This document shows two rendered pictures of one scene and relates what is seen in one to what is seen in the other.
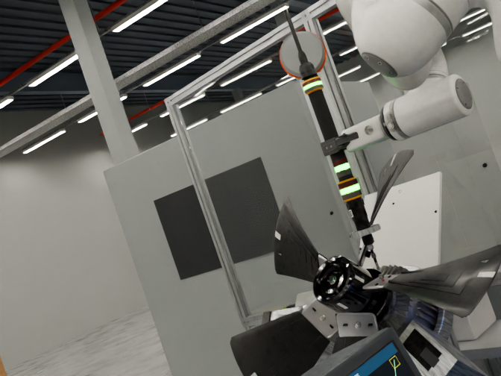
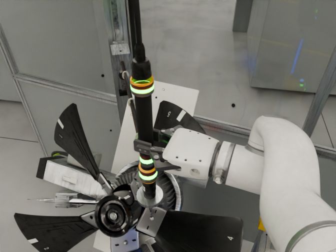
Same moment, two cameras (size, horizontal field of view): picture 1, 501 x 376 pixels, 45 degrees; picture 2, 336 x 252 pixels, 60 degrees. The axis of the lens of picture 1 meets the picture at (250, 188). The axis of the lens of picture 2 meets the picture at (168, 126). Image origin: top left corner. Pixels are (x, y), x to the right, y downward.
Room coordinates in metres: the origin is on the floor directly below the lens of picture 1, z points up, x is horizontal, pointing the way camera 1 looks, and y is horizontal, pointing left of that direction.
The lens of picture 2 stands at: (0.93, -0.08, 1.95)
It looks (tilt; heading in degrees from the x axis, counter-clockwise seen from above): 41 degrees down; 338
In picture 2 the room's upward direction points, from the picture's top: straight up
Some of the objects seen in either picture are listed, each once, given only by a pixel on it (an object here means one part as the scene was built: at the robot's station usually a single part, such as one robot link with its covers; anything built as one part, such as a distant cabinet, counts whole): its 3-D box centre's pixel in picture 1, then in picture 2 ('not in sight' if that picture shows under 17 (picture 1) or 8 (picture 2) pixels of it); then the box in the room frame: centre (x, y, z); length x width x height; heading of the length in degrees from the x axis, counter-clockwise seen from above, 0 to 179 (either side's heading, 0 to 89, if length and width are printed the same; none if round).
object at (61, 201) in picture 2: not in sight; (64, 201); (1.62, 0.03, 1.08); 0.07 x 0.04 x 0.06; 57
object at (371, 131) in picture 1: (374, 130); (193, 153); (1.30, -0.29, 1.51); 0.11 x 0.10 x 0.07; 46
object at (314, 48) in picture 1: (303, 55); not in sight; (2.08, -0.32, 1.88); 0.17 x 0.15 x 0.16; 46
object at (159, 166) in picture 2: (352, 137); (171, 160); (1.30, -0.24, 1.51); 0.08 x 0.06 x 0.01; 106
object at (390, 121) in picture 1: (398, 119); (222, 162); (1.25, -0.33, 1.51); 0.09 x 0.03 x 0.08; 136
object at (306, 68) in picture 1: (335, 147); (146, 141); (1.37, -0.21, 1.50); 0.04 x 0.04 x 0.46
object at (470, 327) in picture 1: (457, 315); not in sight; (1.92, -0.47, 0.91); 0.17 x 0.16 x 0.11; 136
